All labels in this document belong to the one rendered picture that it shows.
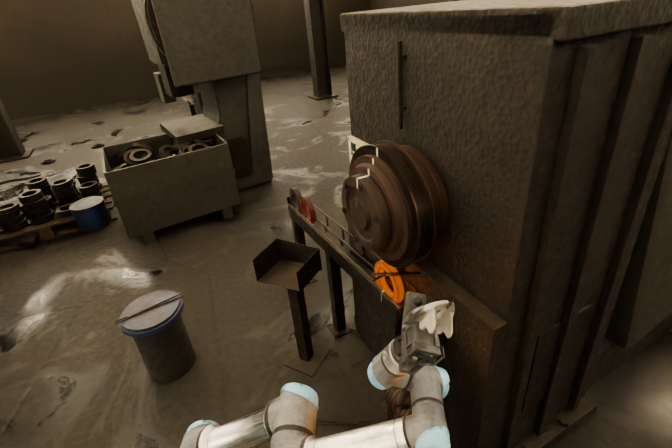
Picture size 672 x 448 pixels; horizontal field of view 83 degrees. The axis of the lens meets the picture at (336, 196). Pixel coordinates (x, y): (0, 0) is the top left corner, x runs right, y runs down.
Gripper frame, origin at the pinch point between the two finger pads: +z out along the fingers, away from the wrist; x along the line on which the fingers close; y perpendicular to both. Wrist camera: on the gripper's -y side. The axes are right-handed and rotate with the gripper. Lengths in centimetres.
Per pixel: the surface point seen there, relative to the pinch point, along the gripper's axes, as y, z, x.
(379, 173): -56, -16, 7
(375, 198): -48, -21, 7
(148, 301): -61, -151, 87
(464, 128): -54, 10, -8
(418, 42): -78, 21, 10
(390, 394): -10, -76, -22
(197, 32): -274, -97, 136
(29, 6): -775, -414, 639
